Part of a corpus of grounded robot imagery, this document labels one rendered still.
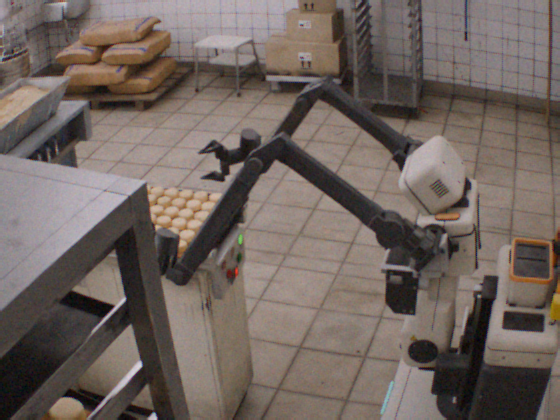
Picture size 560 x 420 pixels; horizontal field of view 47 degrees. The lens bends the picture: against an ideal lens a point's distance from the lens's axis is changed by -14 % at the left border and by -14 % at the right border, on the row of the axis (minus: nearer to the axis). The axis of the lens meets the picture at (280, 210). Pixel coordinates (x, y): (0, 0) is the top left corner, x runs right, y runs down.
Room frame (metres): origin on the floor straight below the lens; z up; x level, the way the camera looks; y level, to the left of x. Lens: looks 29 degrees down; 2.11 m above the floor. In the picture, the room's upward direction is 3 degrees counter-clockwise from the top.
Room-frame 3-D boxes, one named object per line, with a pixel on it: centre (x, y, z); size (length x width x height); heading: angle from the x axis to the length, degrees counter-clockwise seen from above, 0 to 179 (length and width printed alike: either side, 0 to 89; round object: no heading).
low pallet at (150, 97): (6.01, 1.41, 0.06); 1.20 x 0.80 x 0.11; 72
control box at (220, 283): (2.05, 0.18, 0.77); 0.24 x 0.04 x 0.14; 162
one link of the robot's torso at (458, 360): (1.74, -0.49, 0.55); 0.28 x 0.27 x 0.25; 161
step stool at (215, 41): (5.91, 0.37, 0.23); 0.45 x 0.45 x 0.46; 62
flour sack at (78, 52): (6.12, 1.65, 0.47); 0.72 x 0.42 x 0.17; 160
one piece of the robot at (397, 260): (1.84, -0.40, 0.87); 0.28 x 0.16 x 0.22; 161
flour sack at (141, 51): (5.90, 1.15, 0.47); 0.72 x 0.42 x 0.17; 165
